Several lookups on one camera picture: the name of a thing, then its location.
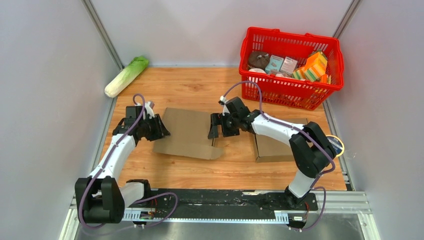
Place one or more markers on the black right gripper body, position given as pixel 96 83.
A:
pixel 230 127

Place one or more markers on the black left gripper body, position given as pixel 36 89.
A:
pixel 149 128

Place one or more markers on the cardboard sheet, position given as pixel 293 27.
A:
pixel 188 137

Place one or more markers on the brown cardboard box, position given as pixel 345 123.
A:
pixel 270 140

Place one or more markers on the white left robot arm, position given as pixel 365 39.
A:
pixel 99 198

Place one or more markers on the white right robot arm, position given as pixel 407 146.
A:
pixel 310 147

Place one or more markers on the teal packet box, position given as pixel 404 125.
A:
pixel 274 65

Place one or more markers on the pink white packet box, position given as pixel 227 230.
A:
pixel 288 66

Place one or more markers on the orange yellow striped box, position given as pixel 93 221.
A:
pixel 314 70

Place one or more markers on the napa cabbage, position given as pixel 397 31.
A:
pixel 126 76

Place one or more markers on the brown round container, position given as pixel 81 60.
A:
pixel 258 59

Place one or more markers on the red plastic basket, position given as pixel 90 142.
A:
pixel 287 91

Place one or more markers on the yellow blue tape roll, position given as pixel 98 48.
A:
pixel 337 144

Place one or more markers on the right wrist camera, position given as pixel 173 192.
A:
pixel 222 101

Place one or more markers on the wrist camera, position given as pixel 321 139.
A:
pixel 222 101
pixel 148 112

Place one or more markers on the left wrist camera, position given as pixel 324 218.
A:
pixel 148 112

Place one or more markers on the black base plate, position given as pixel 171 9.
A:
pixel 222 204

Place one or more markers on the aluminium frame rail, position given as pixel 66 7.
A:
pixel 340 203

